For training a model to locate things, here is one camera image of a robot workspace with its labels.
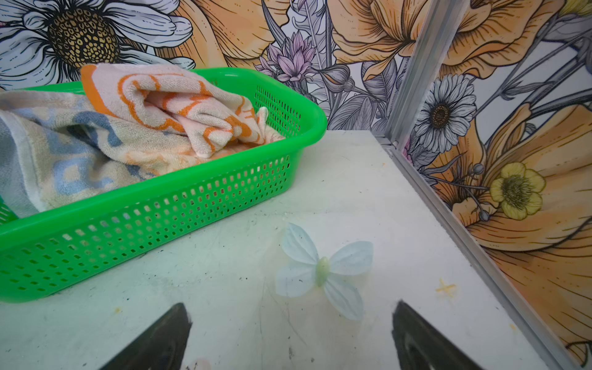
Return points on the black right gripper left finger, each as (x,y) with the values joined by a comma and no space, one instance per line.
(161,346)

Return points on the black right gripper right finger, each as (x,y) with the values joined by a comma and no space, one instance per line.
(419,345)

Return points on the orange white lion towel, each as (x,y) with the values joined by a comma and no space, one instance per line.
(172,100)

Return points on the green plastic basket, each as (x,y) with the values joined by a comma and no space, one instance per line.
(51,251)

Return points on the blue beige patterned towel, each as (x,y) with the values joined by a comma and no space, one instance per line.
(57,150)

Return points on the aluminium frame post right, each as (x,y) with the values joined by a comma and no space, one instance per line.
(435,38)

